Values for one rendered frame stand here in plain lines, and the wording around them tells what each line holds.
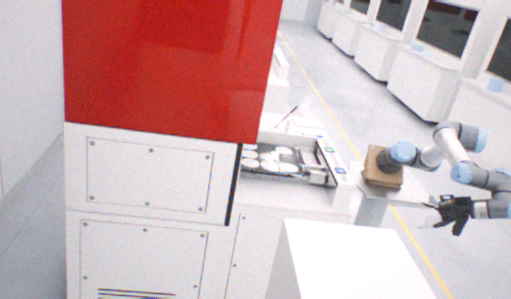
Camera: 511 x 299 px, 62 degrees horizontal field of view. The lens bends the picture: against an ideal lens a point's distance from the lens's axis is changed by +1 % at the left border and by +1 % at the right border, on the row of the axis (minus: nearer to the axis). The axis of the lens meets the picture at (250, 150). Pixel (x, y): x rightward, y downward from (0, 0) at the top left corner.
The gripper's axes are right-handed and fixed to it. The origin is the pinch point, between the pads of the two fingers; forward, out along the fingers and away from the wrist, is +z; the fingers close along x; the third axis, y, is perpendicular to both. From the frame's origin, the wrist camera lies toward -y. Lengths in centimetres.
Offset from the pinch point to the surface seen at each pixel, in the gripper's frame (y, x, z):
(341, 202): -9.1, -23.0, 42.6
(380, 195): -27, -50, 32
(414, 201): -38, -57, 17
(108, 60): 104, 30, 81
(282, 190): 4, -20, 70
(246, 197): 15, -2, 80
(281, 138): 13, -62, 85
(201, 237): 19, 32, 86
